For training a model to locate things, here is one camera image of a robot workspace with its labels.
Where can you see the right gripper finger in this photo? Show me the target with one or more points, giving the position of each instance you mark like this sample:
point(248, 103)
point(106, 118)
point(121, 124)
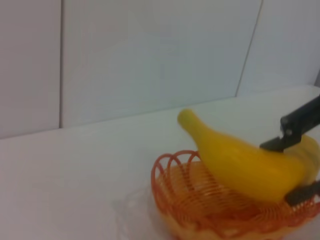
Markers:
point(302, 195)
point(297, 122)

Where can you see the yellow banana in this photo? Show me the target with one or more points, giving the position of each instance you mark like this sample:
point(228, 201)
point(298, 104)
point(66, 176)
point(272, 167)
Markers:
point(237, 165)

